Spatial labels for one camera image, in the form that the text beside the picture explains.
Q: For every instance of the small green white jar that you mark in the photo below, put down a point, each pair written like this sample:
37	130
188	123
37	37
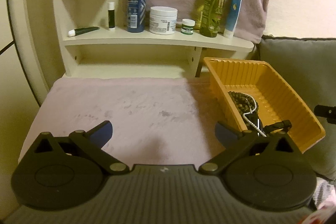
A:
187	27

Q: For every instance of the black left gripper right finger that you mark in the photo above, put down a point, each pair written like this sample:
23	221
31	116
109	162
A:
264	172

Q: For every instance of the blue white lotion tube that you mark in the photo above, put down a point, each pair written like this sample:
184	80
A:
232	18

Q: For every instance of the large white cream jar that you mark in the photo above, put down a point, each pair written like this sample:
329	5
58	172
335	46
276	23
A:
162	20

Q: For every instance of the pink fuzzy cloth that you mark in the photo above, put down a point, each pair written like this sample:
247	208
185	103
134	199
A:
155	121

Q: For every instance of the blue spray bottle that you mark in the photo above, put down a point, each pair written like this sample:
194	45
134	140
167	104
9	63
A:
136	10

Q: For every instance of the orange plastic tray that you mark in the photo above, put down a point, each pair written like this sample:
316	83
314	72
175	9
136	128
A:
277	100

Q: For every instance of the green tube white cap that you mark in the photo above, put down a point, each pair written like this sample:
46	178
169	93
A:
80	31

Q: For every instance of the green oil spray bottle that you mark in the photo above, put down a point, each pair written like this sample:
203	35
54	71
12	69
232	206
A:
210	13

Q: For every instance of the black white lip balm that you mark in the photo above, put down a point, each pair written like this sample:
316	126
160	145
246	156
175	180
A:
111	16

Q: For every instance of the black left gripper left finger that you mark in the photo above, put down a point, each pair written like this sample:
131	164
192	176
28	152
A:
64	172

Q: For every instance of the cream wooden shelf unit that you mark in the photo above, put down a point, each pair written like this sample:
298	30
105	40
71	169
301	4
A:
118	53

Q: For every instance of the grey cushion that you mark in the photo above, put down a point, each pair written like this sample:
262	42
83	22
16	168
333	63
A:
308	65

